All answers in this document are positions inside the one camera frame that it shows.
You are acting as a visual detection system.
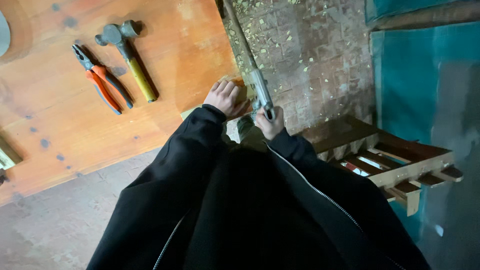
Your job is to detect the person's right hand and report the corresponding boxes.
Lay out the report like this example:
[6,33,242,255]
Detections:
[255,106,286,141]

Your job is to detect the teal painted panel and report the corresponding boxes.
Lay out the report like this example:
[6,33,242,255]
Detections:
[364,0,480,241]

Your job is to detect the person's left hand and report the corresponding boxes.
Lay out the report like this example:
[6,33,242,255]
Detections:
[203,79,251,119]

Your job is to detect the pale wooden strip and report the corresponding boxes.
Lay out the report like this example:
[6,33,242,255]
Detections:
[0,134,24,171]

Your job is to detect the grey metal hand saw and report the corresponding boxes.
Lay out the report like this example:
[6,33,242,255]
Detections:
[223,0,277,122]

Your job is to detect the black zip jacket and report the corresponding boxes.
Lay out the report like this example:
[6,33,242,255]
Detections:
[86,104,432,270]

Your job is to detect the pale wooden board piece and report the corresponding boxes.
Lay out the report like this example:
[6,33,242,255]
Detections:
[181,76,257,121]

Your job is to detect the orange handled pliers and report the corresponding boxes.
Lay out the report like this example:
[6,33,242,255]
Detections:
[71,44,134,116]

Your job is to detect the olive green trouser leg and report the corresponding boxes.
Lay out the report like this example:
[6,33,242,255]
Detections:
[235,114,268,152]

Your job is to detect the wooden slatted pallet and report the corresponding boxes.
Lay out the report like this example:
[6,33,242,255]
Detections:
[296,114,464,218]

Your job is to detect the ball peen hammer yellow handle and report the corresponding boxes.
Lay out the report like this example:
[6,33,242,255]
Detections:
[94,19,159,104]

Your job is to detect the scattered pale wood chips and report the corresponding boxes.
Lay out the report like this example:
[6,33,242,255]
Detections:
[225,0,370,124]

